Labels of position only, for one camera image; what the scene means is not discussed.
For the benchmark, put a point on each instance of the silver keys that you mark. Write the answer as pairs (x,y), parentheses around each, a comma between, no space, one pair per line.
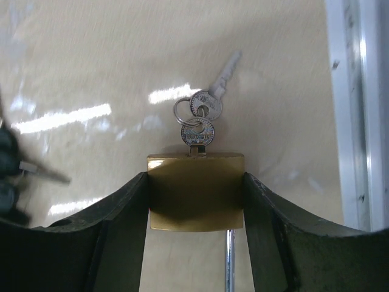
(205,106)

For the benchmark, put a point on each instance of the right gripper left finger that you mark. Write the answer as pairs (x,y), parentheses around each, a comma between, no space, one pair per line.
(99,248)

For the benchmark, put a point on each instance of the aluminium rail frame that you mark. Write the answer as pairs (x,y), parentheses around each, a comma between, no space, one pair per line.
(358,59)

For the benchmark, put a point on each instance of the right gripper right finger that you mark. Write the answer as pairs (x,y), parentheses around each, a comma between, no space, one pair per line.
(292,249)

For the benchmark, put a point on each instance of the large brass padlock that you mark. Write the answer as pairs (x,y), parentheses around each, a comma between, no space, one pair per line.
(199,192)

